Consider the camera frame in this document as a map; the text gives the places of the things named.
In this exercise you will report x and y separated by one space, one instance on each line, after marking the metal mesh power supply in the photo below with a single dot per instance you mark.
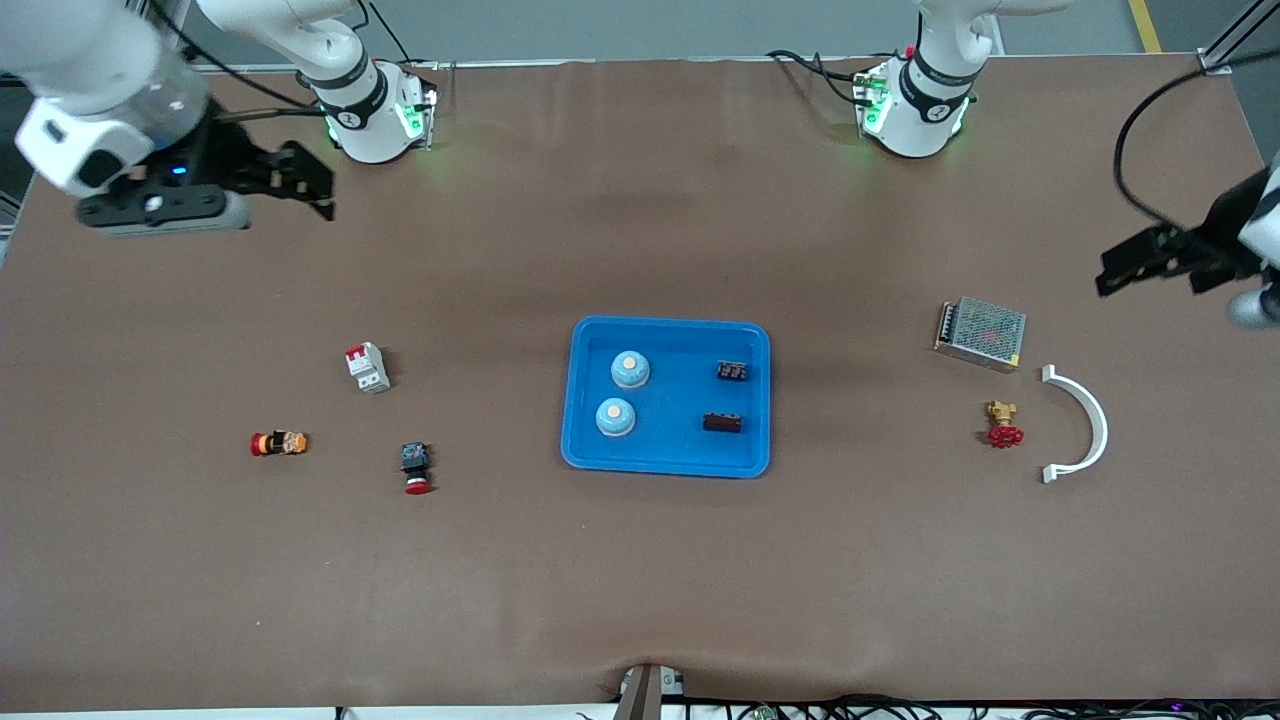
985 333

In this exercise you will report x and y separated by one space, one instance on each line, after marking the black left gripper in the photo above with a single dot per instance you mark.
1222 232

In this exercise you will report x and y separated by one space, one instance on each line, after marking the white red circuit breaker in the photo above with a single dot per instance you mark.
367 368

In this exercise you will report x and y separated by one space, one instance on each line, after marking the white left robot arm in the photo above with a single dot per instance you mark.
915 125

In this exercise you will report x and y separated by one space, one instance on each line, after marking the aluminium frame profile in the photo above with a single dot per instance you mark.
1216 66

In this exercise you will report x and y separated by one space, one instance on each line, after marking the blue plastic tray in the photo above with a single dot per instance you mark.
665 455

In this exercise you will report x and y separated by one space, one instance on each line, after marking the red emergency stop button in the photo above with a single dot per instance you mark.
416 465

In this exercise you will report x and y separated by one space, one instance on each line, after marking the brown table cover mat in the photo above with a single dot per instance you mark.
640 580

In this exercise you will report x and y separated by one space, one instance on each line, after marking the brown electrolytic capacitor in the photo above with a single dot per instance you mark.
722 423

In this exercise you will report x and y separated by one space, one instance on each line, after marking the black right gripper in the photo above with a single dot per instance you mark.
228 153

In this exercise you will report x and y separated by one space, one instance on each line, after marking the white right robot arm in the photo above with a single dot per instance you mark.
80 40

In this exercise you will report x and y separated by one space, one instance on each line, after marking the metal table clamp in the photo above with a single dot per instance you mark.
640 695

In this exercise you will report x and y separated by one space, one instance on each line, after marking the blue bell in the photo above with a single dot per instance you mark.
630 370
616 418

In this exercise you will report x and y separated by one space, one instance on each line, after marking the black electrolytic capacitor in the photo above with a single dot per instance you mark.
732 371

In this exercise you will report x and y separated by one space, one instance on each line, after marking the white curved plastic bracket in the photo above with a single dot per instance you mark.
1099 425

